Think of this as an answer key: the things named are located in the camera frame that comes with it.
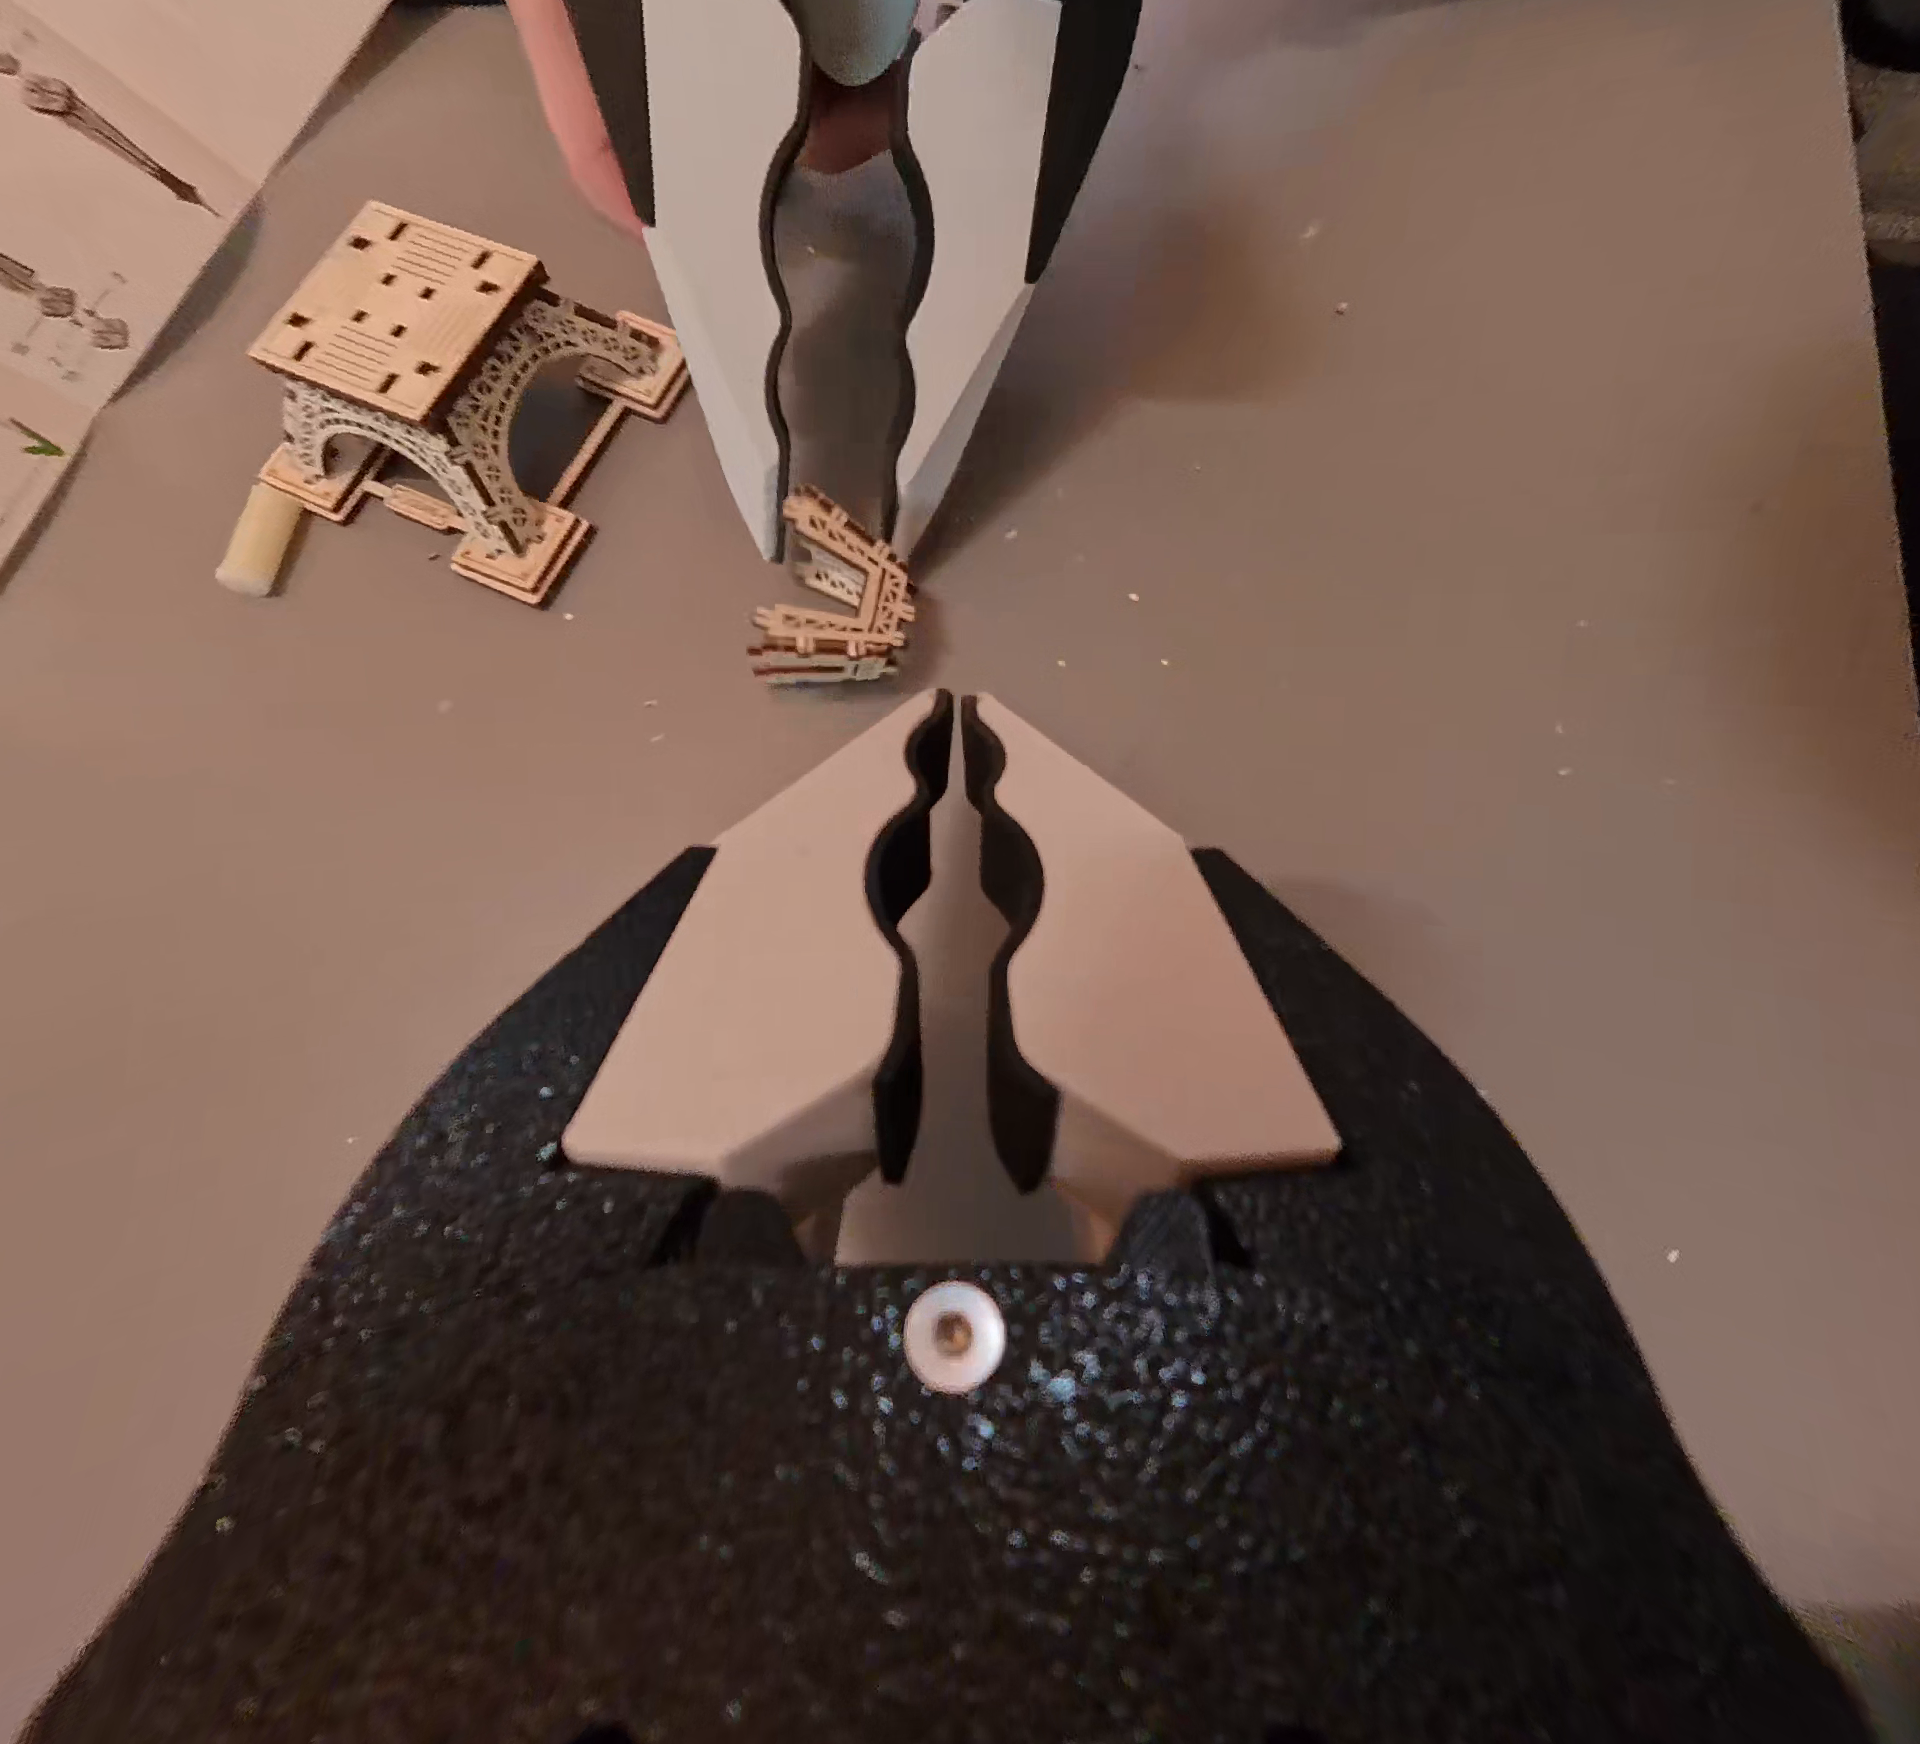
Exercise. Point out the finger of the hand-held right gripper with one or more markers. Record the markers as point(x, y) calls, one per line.
point(705, 125)
point(991, 199)

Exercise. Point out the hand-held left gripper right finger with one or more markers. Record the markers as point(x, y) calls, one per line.
point(1169, 1022)

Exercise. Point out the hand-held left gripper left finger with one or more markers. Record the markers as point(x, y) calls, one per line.
point(719, 1022)

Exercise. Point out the wooden tower section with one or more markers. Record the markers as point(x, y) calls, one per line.
point(862, 603)

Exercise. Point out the person's right hand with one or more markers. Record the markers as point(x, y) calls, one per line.
point(553, 78)

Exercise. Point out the wooden tower base model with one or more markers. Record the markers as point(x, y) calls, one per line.
point(390, 304)

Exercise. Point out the white instruction booklet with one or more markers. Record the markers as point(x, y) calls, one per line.
point(179, 5)

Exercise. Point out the cream wax stick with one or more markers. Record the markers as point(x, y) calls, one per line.
point(257, 544)

